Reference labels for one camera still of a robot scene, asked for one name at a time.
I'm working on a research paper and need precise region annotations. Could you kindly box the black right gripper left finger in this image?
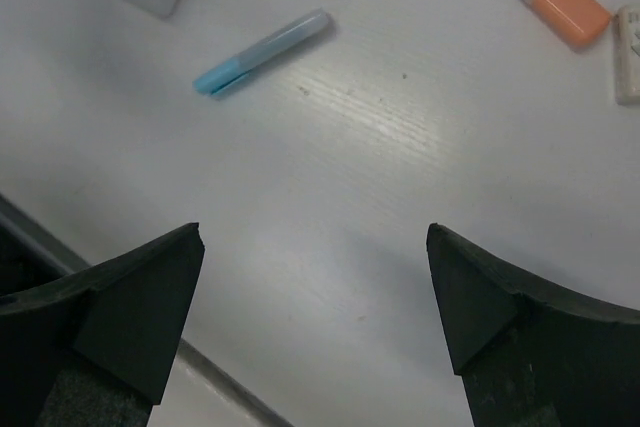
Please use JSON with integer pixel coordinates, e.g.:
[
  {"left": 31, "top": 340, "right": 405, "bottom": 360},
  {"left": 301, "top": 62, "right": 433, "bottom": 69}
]
[{"left": 1, "top": 223, "right": 204, "bottom": 426}]

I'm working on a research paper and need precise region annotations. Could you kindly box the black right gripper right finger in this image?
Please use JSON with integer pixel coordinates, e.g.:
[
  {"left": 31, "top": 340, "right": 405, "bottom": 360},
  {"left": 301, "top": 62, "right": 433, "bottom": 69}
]
[{"left": 426, "top": 224, "right": 639, "bottom": 426}]

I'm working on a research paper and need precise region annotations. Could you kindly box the blue highlighter marker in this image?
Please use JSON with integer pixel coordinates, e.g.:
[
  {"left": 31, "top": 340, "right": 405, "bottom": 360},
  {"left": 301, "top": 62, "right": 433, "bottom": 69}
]
[{"left": 193, "top": 9, "right": 332, "bottom": 97}]

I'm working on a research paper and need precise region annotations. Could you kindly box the staples box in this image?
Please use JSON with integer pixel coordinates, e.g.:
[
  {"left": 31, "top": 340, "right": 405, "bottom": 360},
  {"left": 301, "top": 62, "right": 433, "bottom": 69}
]
[{"left": 612, "top": 4, "right": 640, "bottom": 106}]

